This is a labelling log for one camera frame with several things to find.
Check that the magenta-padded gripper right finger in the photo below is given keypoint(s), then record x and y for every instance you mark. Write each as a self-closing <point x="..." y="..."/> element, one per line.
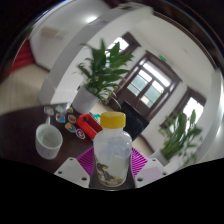
<point x="151" y="171"/>

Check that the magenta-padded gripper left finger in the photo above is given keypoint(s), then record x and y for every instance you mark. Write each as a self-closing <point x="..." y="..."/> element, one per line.
<point x="71" y="171"/>

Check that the clear bottle with yellow cap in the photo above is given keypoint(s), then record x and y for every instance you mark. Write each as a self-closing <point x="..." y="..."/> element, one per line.
<point x="112" y="150"/>

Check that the white speckled cup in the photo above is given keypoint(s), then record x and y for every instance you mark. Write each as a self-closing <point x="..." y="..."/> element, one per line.
<point x="48" y="146"/>

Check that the purple round sticker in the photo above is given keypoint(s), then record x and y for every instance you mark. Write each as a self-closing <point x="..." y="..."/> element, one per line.
<point x="80" y="133"/>

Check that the green plant in white pot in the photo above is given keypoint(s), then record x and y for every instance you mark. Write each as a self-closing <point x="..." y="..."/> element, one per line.
<point x="176" y="136"/>
<point x="83" y="100"/>

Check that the red plastic box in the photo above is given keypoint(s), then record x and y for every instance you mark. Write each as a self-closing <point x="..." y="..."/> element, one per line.
<point x="95" y="129"/>

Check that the black chair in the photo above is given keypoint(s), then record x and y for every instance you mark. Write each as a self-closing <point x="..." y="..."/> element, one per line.
<point x="133" y="120"/>

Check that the dark framed window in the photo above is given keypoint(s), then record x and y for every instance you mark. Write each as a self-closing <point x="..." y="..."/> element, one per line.
<point x="120" y="43"/>
<point x="193" y="110"/>

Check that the dark wooden glazed door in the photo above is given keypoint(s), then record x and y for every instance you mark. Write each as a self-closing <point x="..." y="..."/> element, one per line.
<point x="146" y="83"/>

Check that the green exit sign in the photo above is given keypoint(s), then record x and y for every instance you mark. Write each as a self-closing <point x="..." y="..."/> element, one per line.
<point x="163" y="58"/>

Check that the white wall box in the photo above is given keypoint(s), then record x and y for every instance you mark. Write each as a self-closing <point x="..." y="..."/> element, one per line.
<point x="53" y="33"/>

